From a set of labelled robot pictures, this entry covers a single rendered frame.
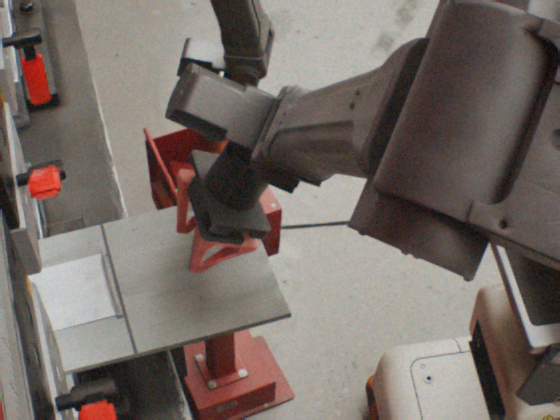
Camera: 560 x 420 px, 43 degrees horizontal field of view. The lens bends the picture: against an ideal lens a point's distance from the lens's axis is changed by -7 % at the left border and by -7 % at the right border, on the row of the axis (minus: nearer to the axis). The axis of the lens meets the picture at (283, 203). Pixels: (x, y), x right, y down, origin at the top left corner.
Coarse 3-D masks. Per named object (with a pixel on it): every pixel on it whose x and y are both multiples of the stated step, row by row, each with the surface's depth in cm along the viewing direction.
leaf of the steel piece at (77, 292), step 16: (96, 256) 83; (48, 272) 81; (64, 272) 81; (80, 272) 81; (96, 272) 82; (48, 288) 80; (64, 288) 80; (80, 288) 80; (96, 288) 80; (112, 288) 78; (48, 304) 79; (64, 304) 79; (80, 304) 79; (96, 304) 79; (112, 304) 79; (64, 320) 77; (80, 320) 78; (96, 320) 78
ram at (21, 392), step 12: (0, 240) 42; (0, 252) 41; (0, 264) 40; (0, 276) 39; (12, 312) 39; (12, 324) 38; (12, 336) 37; (12, 348) 36; (12, 360) 35; (0, 384) 30; (0, 396) 30; (24, 396) 36; (0, 408) 29; (24, 408) 35
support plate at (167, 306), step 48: (48, 240) 84; (96, 240) 85; (144, 240) 85; (192, 240) 85; (144, 288) 81; (192, 288) 81; (240, 288) 82; (96, 336) 77; (144, 336) 77; (192, 336) 77
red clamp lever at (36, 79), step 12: (12, 36) 70; (24, 36) 70; (36, 36) 70; (24, 48) 71; (24, 60) 72; (36, 60) 73; (24, 72) 73; (36, 72) 73; (36, 84) 74; (36, 96) 76; (48, 96) 77
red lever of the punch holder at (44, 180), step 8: (56, 160) 57; (32, 168) 57; (40, 168) 57; (48, 168) 53; (56, 168) 54; (64, 168) 57; (16, 176) 56; (24, 176) 57; (32, 176) 50; (40, 176) 50; (48, 176) 50; (56, 176) 50; (64, 176) 57; (24, 184) 57; (32, 184) 49; (40, 184) 49; (48, 184) 49; (56, 184) 50; (32, 192) 49; (40, 192) 49; (48, 192) 49; (56, 192) 50
